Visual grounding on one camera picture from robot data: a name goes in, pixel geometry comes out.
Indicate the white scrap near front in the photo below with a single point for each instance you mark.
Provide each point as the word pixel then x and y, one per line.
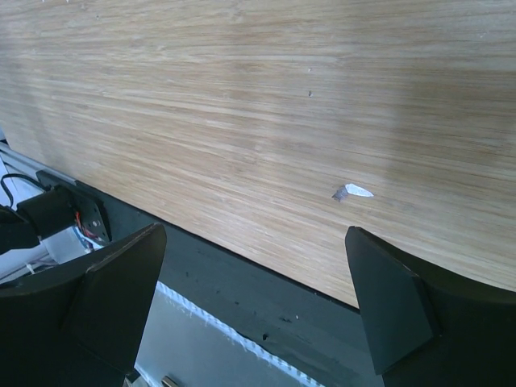
pixel 351 189

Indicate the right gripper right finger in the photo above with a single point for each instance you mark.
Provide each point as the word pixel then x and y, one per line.
pixel 426 325

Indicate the white slotted cable duct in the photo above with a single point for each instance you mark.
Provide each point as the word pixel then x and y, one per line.
pixel 248 345

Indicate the aluminium front rail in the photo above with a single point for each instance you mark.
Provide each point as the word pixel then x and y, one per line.
pixel 17 163

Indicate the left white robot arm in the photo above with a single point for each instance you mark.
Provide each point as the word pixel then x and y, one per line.
pixel 37 218

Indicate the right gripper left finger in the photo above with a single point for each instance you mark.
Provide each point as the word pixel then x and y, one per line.
pixel 81 322

